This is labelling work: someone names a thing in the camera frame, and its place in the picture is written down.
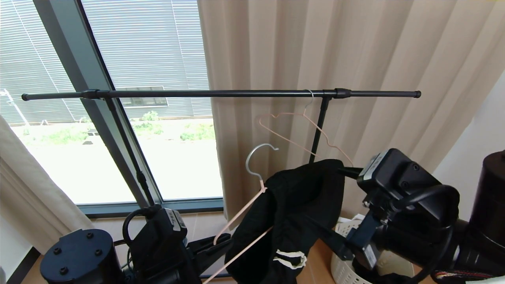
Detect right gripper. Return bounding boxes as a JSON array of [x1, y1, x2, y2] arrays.
[[305, 167, 385, 271]]

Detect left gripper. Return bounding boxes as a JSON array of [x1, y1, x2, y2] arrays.
[[185, 241, 206, 278]]

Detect black shorts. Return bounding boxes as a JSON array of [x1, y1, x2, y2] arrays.
[[225, 159, 346, 284]]

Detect pink clothes hanger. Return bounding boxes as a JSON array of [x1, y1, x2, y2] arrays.
[[202, 144, 279, 284], [258, 90, 354, 167]]

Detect white laundry basket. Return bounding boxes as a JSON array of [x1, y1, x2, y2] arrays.
[[331, 215, 415, 284]]

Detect black clothes rack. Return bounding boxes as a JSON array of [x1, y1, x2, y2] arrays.
[[22, 88, 422, 279]]

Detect beige curtain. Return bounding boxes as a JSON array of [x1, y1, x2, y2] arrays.
[[0, 116, 93, 255], [197, 0, 505, 237]]

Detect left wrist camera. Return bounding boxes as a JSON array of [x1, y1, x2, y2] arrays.
[[128, 207, 189, 277]]

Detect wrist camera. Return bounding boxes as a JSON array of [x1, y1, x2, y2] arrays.
[[356, 149, 444, 221], [128, 207, 189, 277]]

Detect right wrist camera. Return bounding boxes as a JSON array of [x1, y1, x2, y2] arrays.
[[356, 149, 444, 221]]

